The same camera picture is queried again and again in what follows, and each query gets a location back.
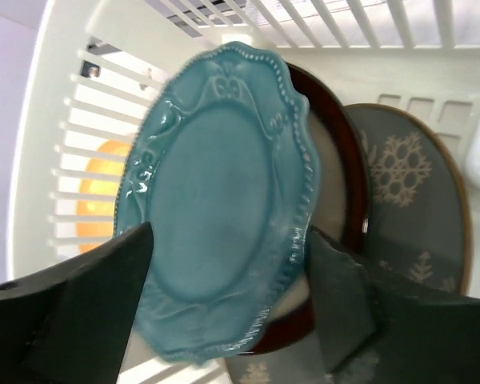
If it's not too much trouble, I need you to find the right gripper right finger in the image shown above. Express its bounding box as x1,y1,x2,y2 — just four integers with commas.
307,229,480,383

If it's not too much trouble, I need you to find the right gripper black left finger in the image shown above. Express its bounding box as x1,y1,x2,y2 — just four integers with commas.
0,222,154,383

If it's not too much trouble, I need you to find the grey deer pattern plate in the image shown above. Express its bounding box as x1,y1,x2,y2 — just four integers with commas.
226,104,471,383

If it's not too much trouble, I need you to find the round yellow plate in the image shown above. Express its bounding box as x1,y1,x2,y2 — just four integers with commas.
75,138,133,255

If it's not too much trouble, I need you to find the dark red rimmed plate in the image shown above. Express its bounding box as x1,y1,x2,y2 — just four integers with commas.
249,64,371,355

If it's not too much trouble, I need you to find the teal scalloped plate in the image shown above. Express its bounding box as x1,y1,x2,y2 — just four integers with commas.
114,42,321,363

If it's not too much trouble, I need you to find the white plastic dish basket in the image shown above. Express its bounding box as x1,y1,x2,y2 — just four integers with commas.
7,1,480,383

